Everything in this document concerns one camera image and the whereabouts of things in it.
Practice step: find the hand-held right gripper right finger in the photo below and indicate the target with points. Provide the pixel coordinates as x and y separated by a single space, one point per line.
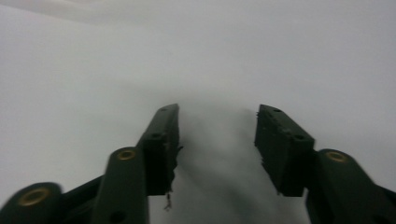
285 152

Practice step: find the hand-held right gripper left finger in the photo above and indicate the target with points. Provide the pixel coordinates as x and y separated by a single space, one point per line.
160 149

